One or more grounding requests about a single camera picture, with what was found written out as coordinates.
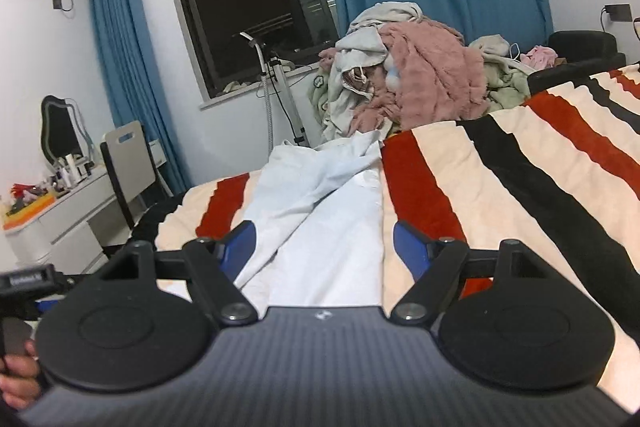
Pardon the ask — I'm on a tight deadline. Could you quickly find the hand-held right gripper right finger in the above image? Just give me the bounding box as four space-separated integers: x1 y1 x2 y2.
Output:
390 219 551 327

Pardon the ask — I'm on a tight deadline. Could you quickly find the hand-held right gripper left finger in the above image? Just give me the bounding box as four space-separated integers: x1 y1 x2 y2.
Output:
97 219 261 327

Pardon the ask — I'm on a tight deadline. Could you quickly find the white t-shirt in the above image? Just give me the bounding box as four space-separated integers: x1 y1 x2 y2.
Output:
232 129 386 308

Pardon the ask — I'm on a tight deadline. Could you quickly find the person's left hand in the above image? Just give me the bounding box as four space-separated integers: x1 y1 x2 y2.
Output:
0 339 44 410

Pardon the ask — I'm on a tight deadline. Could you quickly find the orange desk box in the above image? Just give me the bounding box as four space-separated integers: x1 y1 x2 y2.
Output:
2 194 57 231

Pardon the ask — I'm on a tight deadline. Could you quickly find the white dressing desk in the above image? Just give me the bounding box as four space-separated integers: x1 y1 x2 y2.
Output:
2 141 167 274

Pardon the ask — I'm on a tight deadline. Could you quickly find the red black cream striped blanket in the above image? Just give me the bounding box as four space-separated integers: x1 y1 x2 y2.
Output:
130 62 640 403

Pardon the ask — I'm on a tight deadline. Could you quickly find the group of cosmetic bottles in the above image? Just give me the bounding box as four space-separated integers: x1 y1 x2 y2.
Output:
47 152 97 188

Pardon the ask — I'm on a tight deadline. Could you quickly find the grey backed chair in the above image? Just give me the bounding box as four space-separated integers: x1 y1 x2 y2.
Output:
100 121 174 230

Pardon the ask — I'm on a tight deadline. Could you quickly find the garment steamer stand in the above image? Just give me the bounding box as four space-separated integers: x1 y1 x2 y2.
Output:
239 32 307 148

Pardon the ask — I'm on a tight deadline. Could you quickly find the grey hoodie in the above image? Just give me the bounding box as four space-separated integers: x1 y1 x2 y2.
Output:
329 29 389 76

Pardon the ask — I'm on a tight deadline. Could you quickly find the narrow blue curtain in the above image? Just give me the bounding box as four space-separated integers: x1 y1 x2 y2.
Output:
84 0 194 198

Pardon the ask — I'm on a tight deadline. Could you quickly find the cream cloth beside armchair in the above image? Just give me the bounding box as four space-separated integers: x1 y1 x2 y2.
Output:
468 35 512 58

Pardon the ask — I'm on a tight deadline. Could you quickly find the pink cloth on armchair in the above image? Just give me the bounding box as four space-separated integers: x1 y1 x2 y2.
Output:
520 46 559 71

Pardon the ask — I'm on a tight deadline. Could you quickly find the cream cloth atop pile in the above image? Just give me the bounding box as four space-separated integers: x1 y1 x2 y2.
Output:
348 1 426 36

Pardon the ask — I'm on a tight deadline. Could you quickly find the black armchair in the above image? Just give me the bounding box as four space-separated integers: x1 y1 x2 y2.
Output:
527 30 628 96

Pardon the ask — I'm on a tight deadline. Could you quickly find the wavy frame vanity mirror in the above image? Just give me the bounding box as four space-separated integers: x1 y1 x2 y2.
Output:
40 95 96 171

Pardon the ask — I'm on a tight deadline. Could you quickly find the black wall charger plug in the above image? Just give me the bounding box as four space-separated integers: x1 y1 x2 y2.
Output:
600 3 634 24

